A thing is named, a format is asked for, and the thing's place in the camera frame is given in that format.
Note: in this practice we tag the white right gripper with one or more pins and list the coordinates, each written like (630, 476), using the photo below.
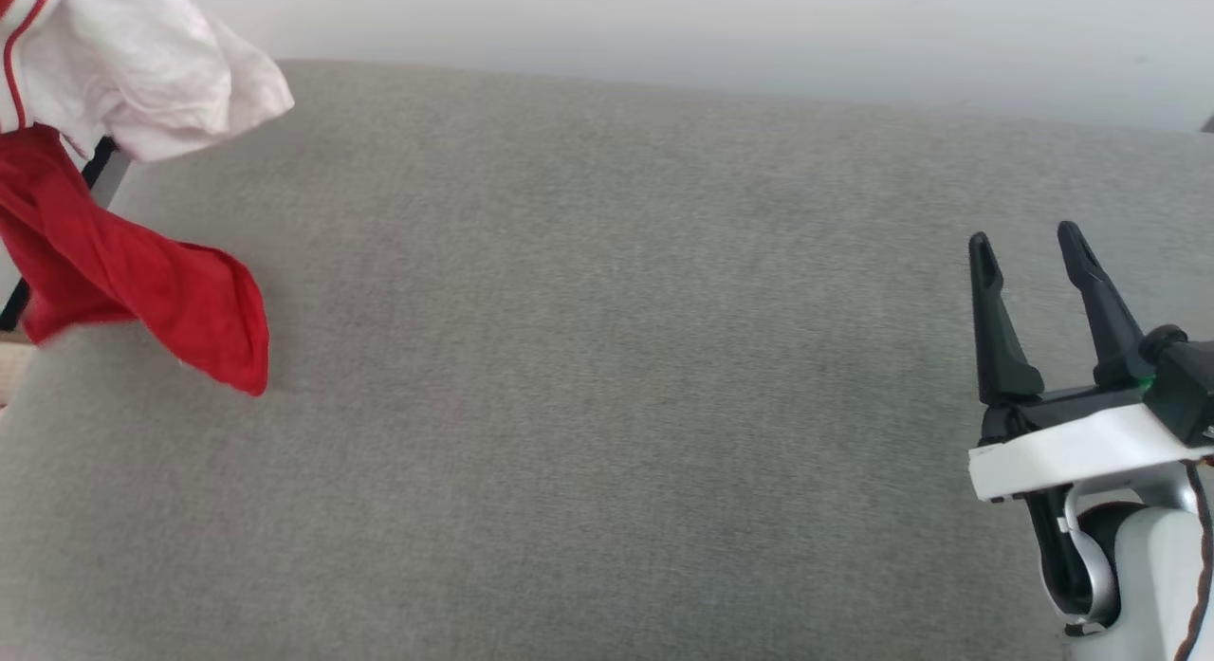
(1072, 452)

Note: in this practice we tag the red and white shirt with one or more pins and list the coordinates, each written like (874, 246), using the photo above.
(142, 73)

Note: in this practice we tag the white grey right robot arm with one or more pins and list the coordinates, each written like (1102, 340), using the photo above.
(1148, 576)

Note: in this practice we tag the grey fabric sofa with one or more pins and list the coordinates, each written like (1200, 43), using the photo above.
(607, 358)

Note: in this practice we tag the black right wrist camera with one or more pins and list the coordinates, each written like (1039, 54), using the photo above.
(1186, 381)

